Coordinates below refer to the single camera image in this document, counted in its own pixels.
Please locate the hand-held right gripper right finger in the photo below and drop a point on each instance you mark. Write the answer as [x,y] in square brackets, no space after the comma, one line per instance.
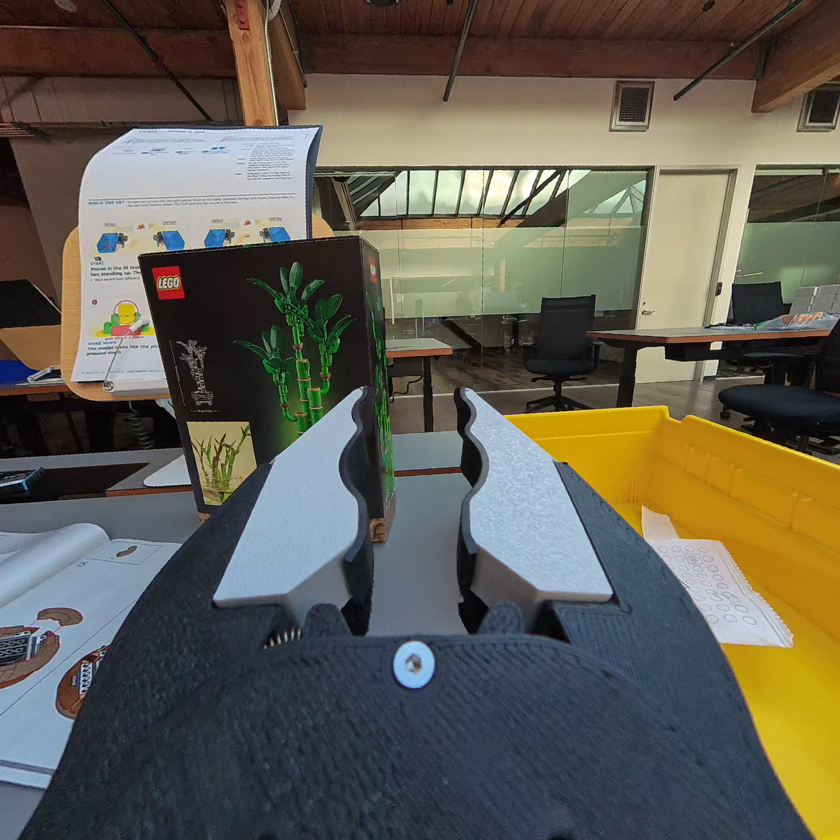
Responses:
[531,525]

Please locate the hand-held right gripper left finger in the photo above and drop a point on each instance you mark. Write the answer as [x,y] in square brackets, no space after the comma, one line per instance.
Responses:
[289,525]

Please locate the black lego set box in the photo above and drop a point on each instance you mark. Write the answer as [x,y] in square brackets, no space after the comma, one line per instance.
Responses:
[223,328]

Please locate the white document stand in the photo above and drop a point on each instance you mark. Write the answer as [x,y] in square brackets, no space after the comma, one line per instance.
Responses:
[170,472]

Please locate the black office chair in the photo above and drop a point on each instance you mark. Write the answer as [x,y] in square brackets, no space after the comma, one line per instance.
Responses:
[564,334]
[774,400]

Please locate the small flat paper bag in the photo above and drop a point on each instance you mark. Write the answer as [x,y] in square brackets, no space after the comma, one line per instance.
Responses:
[715,590]

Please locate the black desk tray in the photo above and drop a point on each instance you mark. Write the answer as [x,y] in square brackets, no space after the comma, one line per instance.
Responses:
[85,479]

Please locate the grey desk with wood edge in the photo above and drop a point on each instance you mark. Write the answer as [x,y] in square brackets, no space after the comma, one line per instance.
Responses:
[689,334]
[417,346]

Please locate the yellow plastic bin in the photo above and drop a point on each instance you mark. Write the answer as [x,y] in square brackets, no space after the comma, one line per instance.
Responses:
[754,472]

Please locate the open instruction booklet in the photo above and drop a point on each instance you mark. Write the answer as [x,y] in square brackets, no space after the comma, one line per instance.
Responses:
[59,590]

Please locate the blue-edged black battery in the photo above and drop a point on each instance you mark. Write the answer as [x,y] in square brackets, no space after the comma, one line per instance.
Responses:
[19,480]

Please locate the white door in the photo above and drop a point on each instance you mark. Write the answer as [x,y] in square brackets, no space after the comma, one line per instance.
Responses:
[682,262]

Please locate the wooden document board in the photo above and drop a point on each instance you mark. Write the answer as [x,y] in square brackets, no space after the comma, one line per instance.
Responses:
[26,348]

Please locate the printed instruction sheet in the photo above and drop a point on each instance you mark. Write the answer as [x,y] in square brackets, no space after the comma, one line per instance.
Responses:
[197,177]

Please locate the wall air vent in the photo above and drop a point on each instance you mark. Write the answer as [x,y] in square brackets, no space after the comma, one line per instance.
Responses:
[632,105]
[820,108]

